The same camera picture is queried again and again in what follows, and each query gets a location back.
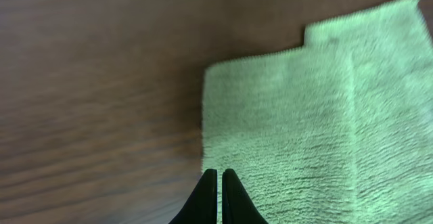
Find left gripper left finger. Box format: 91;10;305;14
169;169;217;224

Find green microfiber cloth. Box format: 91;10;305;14
202;0;432;223

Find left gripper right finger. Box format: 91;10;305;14
222;169;268;224

